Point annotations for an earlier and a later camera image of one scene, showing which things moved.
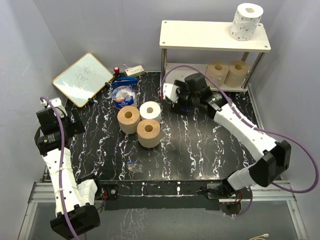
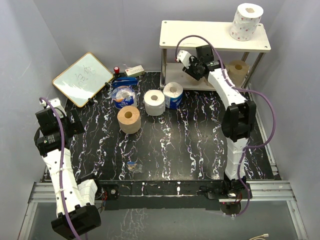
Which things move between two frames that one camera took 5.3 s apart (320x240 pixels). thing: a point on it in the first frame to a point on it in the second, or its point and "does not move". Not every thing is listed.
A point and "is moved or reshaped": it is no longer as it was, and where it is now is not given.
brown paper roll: [148, 133] is moved or reshaped
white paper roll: [150, 110] is moved or reshaped
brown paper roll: [237, 74] does not move
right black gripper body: [187, 99] to [193, 70]
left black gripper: [77, 127] does not move
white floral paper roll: [247, 17] does not move
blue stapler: [124, 81] does not move
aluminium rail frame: [40, 193] does not move
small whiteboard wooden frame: [83, 79] does not move
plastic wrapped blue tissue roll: [123, 96] does not move
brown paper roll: [128, 117] does not move
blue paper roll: [186, 108] is moved or reshaped
